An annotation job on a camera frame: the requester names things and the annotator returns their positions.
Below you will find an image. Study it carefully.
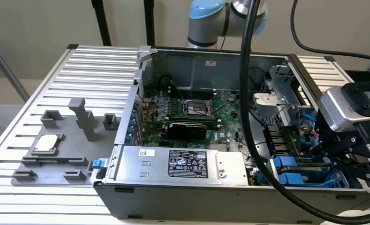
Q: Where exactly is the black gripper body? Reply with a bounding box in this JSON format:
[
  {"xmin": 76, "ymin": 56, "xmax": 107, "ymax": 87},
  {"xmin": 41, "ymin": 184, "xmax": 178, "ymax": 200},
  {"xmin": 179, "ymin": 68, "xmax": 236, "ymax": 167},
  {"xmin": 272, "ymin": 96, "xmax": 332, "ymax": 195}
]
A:
[{"xmin": 315, "ymin": 110, "xmax": 370, "ymax": 182}]

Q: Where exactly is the disk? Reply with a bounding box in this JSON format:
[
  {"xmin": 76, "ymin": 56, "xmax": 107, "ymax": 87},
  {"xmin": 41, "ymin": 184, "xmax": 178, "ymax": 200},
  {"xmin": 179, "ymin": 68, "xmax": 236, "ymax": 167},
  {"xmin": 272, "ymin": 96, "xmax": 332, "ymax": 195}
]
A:
[{"xmin": 272, "ymin": 155, "xmax": 331, "ymax": 171}]

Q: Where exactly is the blue disk caddy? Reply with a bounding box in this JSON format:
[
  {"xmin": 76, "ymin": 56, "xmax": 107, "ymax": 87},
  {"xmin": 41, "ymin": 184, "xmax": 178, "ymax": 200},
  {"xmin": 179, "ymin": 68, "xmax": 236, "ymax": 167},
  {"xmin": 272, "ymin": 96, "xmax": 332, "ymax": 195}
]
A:
[{"xmin": 279, "ymin": 172, "xmax": 350, "ymax": 188}]

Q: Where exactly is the black plastic fan shroud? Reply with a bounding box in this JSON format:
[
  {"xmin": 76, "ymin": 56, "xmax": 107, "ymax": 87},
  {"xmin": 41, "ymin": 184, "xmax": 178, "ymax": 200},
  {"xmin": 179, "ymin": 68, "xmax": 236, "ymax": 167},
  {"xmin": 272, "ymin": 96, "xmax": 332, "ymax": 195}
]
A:
[{"xmin": 264, "ymin": 124, "xmax": 302, "ymax": 158}]

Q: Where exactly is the metal drive bay cage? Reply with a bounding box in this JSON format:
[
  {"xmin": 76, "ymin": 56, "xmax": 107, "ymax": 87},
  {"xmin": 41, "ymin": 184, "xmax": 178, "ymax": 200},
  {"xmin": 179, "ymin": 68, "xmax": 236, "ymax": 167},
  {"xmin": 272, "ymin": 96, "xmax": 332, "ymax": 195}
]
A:
[{"xmin": 252, "ymin": 65, "xmax": 319, "ymax": 128}]

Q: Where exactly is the green motherboard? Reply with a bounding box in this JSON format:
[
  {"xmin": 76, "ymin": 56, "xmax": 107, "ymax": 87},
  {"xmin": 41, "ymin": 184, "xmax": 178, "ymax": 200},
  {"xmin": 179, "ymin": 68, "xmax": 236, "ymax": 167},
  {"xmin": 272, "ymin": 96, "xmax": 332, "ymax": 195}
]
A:
[{"xmin": 137, "ymin": 90, "xmax": 258, "ymax": 155}]

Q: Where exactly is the silver finned chipset heatsink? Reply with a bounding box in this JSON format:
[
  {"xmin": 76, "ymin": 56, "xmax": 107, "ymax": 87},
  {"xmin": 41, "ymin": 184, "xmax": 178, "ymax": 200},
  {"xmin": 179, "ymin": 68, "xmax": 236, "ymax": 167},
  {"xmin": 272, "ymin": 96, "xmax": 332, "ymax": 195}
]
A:
[{"xmin": 208, "ymin": 143, "xmax": 230, "ymax": 151}]

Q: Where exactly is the thin metal locking lever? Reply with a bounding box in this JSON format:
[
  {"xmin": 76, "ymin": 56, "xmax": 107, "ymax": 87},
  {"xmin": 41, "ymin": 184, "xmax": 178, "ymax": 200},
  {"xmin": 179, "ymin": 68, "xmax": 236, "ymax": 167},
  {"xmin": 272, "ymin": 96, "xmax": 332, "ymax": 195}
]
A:
[
  {"xmin": 175, "ymin": 89, "xmax": 190, "ymax": 104},
  {"xmin": 211, "ymin": 102, "xmax": 228, "ymax": 116}
]

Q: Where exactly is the grey and black PC case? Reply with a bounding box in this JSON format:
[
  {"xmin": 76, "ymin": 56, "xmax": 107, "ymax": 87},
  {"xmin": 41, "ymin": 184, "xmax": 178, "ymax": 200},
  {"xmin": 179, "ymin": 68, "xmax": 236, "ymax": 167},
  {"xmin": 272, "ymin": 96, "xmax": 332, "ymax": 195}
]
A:
[{"xmin": 92, "ymin": 45, "xmax": 370, "ymax": 220}]

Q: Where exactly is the CPU socket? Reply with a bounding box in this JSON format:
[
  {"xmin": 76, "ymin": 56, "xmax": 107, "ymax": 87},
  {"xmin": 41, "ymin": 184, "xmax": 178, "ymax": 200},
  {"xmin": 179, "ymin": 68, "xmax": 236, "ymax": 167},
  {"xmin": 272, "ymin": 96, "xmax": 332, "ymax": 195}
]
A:
[{"xmin": 180, "ymin": 99, "xmax": 212, "ymax": 116}]

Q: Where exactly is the black graphics card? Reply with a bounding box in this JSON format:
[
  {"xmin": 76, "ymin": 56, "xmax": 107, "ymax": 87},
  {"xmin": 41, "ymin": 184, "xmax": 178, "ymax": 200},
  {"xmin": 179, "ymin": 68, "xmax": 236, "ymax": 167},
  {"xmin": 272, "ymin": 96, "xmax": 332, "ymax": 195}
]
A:
[{"xmin": 160, "ymin": 121, "xmax": 208, "ymax": 142}]

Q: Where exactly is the silver power supply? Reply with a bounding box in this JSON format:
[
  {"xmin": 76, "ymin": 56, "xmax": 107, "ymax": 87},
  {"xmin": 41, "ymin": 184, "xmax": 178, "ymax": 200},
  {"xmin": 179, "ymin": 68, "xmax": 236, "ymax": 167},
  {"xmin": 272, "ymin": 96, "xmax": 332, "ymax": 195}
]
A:
[{"xmin": 112, "ymin": 145, "xmax": 248, "ymax": 186}]

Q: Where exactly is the blue case latch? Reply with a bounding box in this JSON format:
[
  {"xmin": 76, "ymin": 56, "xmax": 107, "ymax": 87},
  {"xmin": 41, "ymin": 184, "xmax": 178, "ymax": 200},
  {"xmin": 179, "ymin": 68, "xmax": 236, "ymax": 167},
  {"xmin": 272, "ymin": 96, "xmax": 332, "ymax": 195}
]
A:
[{"xmin": 89, "ymin": 158, "xmax": 107, "ymax": 170}]

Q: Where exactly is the black stand pole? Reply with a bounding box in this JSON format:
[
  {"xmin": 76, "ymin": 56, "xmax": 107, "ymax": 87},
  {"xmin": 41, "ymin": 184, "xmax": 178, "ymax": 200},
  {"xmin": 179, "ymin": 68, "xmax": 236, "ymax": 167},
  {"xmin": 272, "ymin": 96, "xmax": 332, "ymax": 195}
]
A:
[
  {"xmin": 143, "ymin": 0, "xmax": 156, "ymax": 46},
  {"xmin": 89, "ymin": 0, "xmax": 112, "ymax": 46}
]

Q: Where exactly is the grey parts rack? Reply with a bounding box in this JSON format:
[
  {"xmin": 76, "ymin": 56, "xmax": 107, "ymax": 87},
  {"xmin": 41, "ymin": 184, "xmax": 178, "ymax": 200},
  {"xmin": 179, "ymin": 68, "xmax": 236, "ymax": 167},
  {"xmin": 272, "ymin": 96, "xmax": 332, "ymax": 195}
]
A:
[{"xmin": 11, "ymin": 97, "xmax": 123, "ymax": 187}]

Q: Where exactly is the green RAM stick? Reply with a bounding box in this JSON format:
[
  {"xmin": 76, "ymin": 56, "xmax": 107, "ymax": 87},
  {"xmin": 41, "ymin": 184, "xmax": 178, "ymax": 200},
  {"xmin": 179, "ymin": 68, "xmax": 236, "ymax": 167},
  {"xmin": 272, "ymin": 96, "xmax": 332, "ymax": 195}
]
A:
[{"xmin": 36, "ymin": 159, "xmax": 71, "ymax": 164}]

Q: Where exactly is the silver CPU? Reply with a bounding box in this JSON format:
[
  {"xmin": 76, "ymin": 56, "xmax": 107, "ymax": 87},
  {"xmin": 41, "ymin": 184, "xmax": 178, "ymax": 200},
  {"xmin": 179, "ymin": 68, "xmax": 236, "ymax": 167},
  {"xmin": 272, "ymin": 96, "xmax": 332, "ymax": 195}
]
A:
[{"xmin": 33, "ymin": 135, "xmax": 63, "ymax": 150}]

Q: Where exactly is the grey metal pole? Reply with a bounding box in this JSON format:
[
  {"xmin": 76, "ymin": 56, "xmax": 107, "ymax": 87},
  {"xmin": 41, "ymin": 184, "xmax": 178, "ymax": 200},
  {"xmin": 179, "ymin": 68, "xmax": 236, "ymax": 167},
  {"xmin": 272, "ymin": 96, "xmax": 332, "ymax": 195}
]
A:
[{"xmin": 0, "ymin": 30, "xmax": 29, "ymax": 102}]

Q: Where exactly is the blue data wire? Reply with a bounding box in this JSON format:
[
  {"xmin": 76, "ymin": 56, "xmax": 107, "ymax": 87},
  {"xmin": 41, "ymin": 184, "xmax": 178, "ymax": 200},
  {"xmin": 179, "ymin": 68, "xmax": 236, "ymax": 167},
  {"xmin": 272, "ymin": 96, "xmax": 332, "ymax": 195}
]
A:
[
  {"xmin": 255, "ymin": 172, "xmax": 275, "ymax": 186},
  {"xmin": 299, "ymin": 112, "xmax": 318, "ymax": 126},
  {"xmin": 299, "ymin": 135, "xmax": 315, "ymax": 147}
]

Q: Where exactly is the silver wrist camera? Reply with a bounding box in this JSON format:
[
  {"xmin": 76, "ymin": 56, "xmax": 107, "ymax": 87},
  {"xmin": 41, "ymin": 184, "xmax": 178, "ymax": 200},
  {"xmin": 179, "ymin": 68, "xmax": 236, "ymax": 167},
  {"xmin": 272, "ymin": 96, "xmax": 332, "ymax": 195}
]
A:
[{"xmin": 318, "ymin": 86, "xmax": 370, "ymax": 133}]

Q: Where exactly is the black wrist mount bracket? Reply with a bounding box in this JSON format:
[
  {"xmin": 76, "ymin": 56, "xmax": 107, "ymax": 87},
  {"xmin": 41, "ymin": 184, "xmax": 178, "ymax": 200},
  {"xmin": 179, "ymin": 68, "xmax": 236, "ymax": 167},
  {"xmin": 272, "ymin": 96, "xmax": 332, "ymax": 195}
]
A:
[{"xmin": 340, "ymin": 69, "xmax": 370, "ymax": 108}]

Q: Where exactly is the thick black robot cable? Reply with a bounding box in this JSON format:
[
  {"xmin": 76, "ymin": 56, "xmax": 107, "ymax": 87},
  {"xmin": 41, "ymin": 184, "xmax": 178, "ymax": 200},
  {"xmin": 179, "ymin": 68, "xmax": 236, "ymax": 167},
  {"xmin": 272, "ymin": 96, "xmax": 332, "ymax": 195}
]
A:
[{"xmin": 239, "ymin": 0, "xmax": 370, "ymax": 225}]

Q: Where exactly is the black camera cable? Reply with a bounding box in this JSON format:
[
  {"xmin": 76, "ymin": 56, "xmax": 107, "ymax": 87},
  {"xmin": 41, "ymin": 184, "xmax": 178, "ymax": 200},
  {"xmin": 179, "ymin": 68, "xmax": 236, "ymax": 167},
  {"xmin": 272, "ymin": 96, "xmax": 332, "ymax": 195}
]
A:
[{"xmin": 290, "ymin": 0, "xmax": 370, "ymax": 65}]

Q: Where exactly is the black fan wire white plug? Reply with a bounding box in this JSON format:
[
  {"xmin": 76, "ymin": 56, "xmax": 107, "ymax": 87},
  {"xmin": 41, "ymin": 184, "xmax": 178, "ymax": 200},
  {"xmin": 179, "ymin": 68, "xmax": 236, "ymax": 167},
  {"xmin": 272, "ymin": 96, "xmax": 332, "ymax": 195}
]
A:
[{"xmin": 159, "ymin": 75, "xmax": 174, "ymax": 94}]

